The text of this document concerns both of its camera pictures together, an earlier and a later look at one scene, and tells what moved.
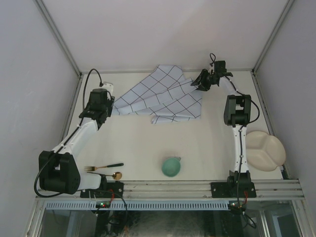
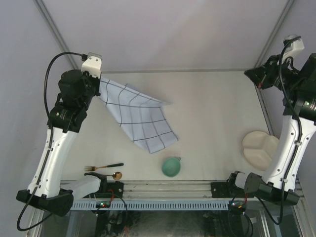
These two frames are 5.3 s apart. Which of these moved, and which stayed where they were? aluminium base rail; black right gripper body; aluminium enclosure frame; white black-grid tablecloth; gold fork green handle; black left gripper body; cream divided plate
Moved: black right gripper body; black left gripper body; white black-grid tablecloth
Stayed: cream divided plate; aluminium enclosure frame; gold fork green handle; aluminium base rail
